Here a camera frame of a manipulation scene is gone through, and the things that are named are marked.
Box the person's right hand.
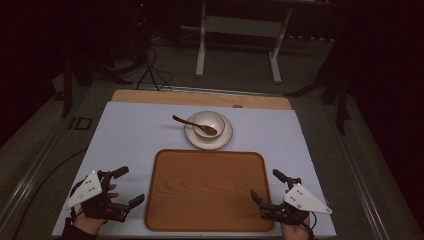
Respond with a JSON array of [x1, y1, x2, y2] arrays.
[[280, 214, 313, 240]]

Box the brown wooden tray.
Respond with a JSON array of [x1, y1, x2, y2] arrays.
[[144, 148, 275, 233]]

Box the black floor cables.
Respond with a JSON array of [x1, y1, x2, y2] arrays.
[[134, 44, 175, 92]]

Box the black metal stand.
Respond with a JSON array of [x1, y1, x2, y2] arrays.
[[285, 59, 354, 136]]

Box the black floor socket box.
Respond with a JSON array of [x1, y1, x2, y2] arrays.
[[68, 116, 93, 131]]

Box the brown wooden spoon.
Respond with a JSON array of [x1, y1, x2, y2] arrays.
[[171, 114, 218, 137]]

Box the white metal table frame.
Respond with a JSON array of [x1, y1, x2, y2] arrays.
[[195, 0, 294, 85]]

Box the dark floor cable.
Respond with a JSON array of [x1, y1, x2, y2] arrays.
[[11, 148, 88, 240]]

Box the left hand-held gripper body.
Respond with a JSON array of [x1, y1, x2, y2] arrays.
[[63, 169, 130, 223]]

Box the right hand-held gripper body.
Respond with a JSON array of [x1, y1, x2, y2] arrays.
[[259, 176, 333, 226]]

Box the pale blue table mat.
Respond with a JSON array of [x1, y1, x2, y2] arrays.
[[51, 100, 337, 239]]

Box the white bowl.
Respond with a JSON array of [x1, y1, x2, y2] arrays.
[[192, 111, 226, 140]]

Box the white round plate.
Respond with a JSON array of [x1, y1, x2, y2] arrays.
[[183, 110, 234, 151]]

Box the person's left hand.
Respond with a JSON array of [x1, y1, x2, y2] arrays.
[[73, 183, 120, 236]]

